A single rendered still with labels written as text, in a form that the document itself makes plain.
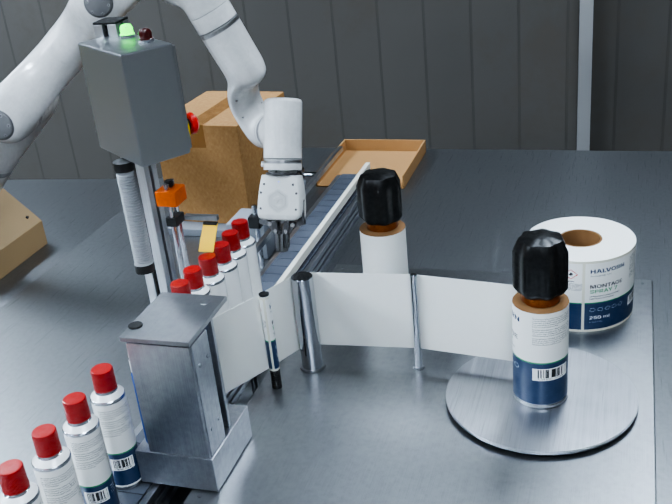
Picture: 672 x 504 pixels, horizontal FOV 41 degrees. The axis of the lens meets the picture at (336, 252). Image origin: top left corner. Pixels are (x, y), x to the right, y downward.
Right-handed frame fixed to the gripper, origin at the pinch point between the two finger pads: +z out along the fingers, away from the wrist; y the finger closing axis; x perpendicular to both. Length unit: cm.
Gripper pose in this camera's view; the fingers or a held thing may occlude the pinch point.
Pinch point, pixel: (282, 242)
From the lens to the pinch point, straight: 201.2
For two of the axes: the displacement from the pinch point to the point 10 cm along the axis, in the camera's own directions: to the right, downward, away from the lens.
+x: 3.1, -1.0, 9.5
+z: -0.1, 9.9, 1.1
